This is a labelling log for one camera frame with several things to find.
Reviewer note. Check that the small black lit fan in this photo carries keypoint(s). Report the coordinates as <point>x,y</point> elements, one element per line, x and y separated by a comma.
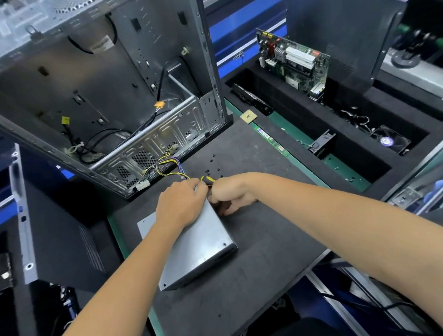
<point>387,140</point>

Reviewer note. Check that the grey power supply unit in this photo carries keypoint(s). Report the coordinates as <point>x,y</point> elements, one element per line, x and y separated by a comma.
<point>193,242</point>

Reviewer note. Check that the small beige square chip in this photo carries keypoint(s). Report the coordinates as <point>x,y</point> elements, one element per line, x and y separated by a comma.
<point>248,116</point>

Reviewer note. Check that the grey round metal part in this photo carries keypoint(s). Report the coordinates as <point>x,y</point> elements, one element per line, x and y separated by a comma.
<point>405,57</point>

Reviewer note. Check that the black foam work mat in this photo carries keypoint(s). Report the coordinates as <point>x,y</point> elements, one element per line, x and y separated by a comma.
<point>276,262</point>

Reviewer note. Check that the small black rectangular component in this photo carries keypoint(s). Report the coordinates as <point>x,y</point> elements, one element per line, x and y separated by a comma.
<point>3,274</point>

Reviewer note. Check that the black foam tray with slots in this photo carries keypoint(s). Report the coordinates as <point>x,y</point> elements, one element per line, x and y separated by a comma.
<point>8,331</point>

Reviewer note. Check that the person's right forearm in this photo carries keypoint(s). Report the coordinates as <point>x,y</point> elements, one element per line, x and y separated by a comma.
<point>367,238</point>

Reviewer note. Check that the scattered small black screws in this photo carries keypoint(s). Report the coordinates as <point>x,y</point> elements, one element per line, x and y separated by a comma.
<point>212,163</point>

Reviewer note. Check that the silver metal computer case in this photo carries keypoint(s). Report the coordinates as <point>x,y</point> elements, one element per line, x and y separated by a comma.
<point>97,76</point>

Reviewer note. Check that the person's left hand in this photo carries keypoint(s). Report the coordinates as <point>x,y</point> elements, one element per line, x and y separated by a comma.
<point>180,207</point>

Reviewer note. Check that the dark grey case side panel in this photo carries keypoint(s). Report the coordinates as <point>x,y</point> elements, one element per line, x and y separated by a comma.
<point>53,235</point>

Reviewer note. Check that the black foam tray with recess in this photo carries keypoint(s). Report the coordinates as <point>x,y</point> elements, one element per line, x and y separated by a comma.
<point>341,124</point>

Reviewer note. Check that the person's left forearm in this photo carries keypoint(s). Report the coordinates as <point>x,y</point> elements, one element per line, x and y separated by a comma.
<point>114,307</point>

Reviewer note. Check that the small black metal bracket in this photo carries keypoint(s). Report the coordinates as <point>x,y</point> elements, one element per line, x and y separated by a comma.
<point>322,142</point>

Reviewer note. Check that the person's right hand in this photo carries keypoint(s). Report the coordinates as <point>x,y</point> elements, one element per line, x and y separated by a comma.
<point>235,192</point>

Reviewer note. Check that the large black metal panel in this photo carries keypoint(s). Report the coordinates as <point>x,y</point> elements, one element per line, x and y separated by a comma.
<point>348,23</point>

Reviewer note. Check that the person's black clothing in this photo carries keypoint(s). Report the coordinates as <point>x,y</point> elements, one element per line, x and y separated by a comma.
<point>298,335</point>

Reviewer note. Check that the green board with white parts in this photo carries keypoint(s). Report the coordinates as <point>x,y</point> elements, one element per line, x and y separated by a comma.
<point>293,60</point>

